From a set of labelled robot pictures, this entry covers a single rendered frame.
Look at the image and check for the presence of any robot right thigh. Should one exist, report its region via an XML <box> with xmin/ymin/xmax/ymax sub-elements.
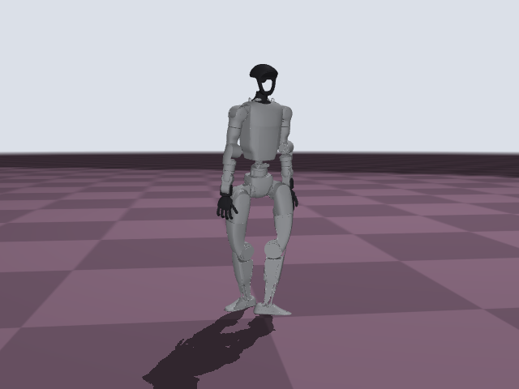
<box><xmin>226</xmin><ymin>183</ymin><xmax>254</xmax><ymax>261</ymax></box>

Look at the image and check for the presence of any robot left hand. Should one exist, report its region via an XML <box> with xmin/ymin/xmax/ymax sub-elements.
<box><xmin>289</xmin><ymin>178</ymin><xmax>298</xmax><ymax>210</ymax></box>

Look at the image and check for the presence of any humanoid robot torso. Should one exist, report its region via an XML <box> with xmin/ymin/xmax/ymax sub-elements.
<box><xmin>240</xmin><ymin>98</ymin><xmax>283</xmax><ymax>198</ymax></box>

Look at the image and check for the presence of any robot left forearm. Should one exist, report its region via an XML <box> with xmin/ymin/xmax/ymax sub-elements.
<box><xmin>279</xmin><ymin>152</ymin><xmax>294</xmax><ymax>186</ymax></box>

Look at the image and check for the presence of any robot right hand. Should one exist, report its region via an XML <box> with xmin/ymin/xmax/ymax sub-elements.
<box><xmin>217</xmin><ymin>185</ymin><xmax>238</xmax><ymax>220</ymax></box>

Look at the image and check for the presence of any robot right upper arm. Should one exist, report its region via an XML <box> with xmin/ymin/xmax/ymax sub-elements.
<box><xmin>226</xmin><ymin>105</ymin><xmax>250</xmax><ymax>158</ymax></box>

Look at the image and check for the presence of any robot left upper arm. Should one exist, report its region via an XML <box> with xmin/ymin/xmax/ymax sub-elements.
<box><xmin>278</xmin><ymin>105</ymin><xmax>294</xmax><ymax>155</ymax></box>

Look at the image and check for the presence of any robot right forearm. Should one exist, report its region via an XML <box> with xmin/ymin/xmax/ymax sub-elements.
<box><xmin>221</xmin><ymin>144</ymin><xmax>237</xmax><ymax>194</ymax></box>

